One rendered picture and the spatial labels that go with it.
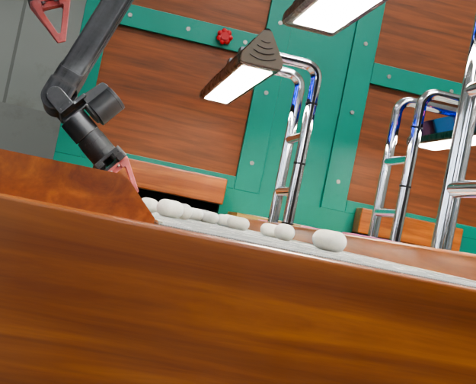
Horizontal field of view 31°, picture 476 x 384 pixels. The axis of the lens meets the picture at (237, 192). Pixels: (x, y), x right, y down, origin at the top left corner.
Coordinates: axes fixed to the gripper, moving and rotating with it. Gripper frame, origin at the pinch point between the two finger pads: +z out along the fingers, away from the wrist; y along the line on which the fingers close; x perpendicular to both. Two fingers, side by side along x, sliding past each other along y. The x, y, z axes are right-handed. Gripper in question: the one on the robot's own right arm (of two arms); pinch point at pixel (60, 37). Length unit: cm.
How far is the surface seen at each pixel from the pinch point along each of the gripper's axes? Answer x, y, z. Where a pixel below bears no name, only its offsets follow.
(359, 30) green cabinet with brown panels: -86, 81, 5
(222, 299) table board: 2, -99, 32
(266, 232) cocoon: -18, -35, 37
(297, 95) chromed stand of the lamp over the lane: -51, 41, 19
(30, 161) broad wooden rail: 10, -96, 21
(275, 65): -36.9, 5.2, 12.9
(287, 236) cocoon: -17, -48, 37
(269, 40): -37.0, 5.3, 8.1
